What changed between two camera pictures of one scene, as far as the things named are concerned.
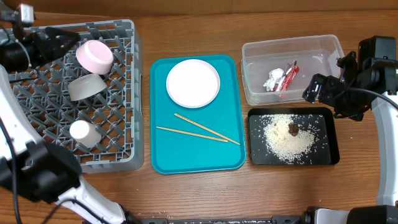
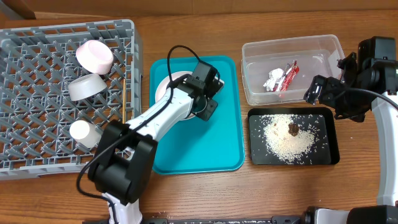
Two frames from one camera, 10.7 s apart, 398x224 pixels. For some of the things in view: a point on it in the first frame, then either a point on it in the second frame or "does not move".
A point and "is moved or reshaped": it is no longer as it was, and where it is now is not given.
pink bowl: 95,57 does not move
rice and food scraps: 290,138 does not move
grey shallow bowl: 84,86 does not move
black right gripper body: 346,104 does not move
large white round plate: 193,83 is moved or reshaped
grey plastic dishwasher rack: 88,99 does not move
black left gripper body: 37,45 to 210,109
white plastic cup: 84,132 does not move
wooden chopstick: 190,134 to 124,102
